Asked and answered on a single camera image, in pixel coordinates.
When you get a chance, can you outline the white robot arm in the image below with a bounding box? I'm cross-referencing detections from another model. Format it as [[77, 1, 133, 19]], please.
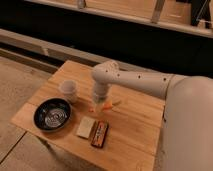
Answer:
[[92, 60, 213, 171]]

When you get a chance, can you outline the clear plastic cup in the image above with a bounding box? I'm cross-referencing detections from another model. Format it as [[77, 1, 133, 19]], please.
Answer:
[[59, 80, 77, 103]]

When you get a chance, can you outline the black bowl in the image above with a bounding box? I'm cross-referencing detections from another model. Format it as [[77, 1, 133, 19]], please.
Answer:
[[33, 98, 72, 132]]

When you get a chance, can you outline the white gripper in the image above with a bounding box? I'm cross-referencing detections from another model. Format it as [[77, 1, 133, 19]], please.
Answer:
[[92, 82, 113, 115]]

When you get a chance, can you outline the orange pepper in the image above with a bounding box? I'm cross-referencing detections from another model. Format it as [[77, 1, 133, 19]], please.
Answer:
[[89, 100, 121, 113]]

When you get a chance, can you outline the white sponge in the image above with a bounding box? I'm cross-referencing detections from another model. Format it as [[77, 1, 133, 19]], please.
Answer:
[[76, 116, 95, 139]]

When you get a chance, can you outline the brown chocolate bar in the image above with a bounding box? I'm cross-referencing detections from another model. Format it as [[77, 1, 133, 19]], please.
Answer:
[[91, 121, 109, 148]]

